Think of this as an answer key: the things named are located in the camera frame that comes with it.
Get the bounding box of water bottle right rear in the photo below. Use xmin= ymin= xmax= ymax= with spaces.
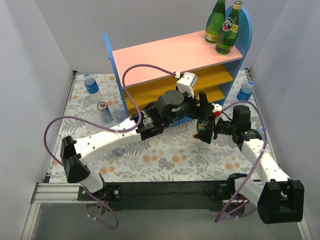
xmin=236 ymin=81 xmax=254 ymax=101

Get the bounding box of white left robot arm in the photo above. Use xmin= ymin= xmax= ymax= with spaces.
xmin=60 ymin=90 xmax=215 ymax=200

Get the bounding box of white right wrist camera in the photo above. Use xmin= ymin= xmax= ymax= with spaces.
xmin=211 ymin=103 xmax=222 ymax=118

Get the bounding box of red bull can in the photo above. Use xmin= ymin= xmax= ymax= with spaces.
xmin=97 ymin=101 xmax=113 ymax=123

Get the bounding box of water bottle far left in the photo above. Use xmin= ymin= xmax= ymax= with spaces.
xmin=84 ymin=73 xmax=103 ymax=105

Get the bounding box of green Perrier bottle red label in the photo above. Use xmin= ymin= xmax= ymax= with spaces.
xmin=215 ymin=0 xmax=243 ymax=55

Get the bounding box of aluminium frame rail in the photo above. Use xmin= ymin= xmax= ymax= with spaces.
xmin=19 ymin=182 xmax=83 ymax=240

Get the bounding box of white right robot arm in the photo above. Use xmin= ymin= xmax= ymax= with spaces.
xmin=194 ymin=104 xmax=305 ymax=224

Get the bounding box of water bottle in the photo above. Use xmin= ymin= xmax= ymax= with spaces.
xmin=84 ymin=73 xmax=103 ymax=105
xmin=259 ymin=126 xmax=267 ymax=133
xmin=236 ymin=81 xmax=254 ymax=101

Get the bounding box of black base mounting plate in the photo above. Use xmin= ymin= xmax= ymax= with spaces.
xmin=77 ymin=180 xmax=251 ymax=213

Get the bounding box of blue wooden shelf unit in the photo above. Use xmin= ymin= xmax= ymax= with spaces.
xmin=103 ymin=6 xmax=253 ymax=118

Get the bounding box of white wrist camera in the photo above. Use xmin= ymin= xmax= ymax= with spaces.
xmin=175 ymin=72 xmax=198 ymax=98
xmin=211 ymin=103 xmax=222 ymax=118

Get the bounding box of green Perrier bottle yellow label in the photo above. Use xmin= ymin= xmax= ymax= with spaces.
xmin=196 ymin=115 xmax=213 ymax=135

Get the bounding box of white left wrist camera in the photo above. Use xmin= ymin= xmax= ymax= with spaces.
xmin=175 ymin=72 xmax=198 ymax=98

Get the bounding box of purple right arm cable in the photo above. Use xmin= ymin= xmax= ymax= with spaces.
xmin=214 ymin=100 xmax=268 ymax=223

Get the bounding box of water bottle right front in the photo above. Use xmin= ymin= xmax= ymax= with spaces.
xmin=259 ymin=126 xmax=267 ymax=133

